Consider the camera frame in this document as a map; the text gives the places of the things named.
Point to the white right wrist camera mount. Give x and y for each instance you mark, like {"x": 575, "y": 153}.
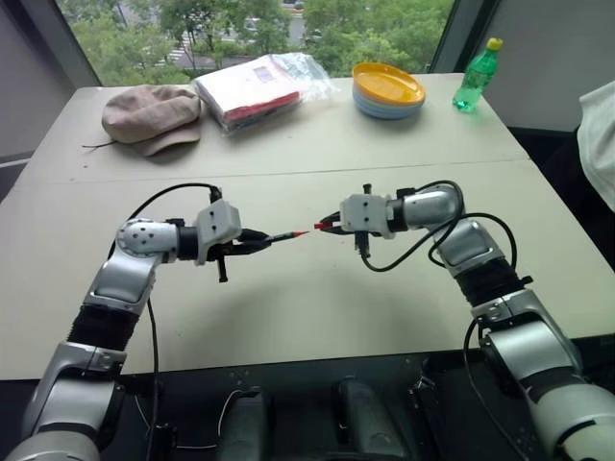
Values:
{"x": 365, "y": 213}

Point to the white cloth at right edge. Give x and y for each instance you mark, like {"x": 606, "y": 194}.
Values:
{"x": 598, "y": 139}

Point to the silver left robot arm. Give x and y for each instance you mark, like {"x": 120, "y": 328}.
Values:
{"x": 130, "y": 274}

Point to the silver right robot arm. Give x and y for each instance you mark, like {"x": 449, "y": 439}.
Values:
{"x": 528, "y": 336}

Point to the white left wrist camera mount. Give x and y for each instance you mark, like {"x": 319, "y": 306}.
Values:
{"x": 218, "y": 223}

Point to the green bottle with yellow cap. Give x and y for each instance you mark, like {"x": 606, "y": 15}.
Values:
{"x": 473, "y": 81}

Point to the yellow plastic plate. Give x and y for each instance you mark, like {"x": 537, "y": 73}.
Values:
{"x": 384, "y": 81}

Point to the red marker cap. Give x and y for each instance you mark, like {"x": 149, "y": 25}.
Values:
{"x": 317, "y": 225}

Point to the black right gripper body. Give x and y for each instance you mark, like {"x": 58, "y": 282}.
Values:
{"x": 363, "y": 245}

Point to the dark window frame post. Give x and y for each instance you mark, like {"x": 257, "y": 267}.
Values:
{"x": 57, "y": 38}
{"x": 449, "y": 38}

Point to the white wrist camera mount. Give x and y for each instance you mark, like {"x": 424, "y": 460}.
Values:
{"x": 365, "y": 213}
{"x": 218, "y": 223}

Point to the clear bag of folded clothes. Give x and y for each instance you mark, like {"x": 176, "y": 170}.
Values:
{"x": 250, "y": 91}

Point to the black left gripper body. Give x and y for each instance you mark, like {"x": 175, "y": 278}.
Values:
{"x": 222, "y": 269}

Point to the beige newsboy cap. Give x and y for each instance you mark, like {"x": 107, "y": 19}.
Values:
{"x": 149, "y": 115}

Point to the black marker with red tip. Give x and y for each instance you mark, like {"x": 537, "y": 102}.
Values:
{"x": 284, "y": 235}

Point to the light blue plastic plate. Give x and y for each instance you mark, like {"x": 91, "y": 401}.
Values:
{"x": 384, "y": 108}
{"x": 386, "y": 116}

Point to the dark rounded shape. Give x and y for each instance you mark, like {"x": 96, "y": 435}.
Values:
{"x": 245, "y": 422}
{"x": 365, "y": 418}

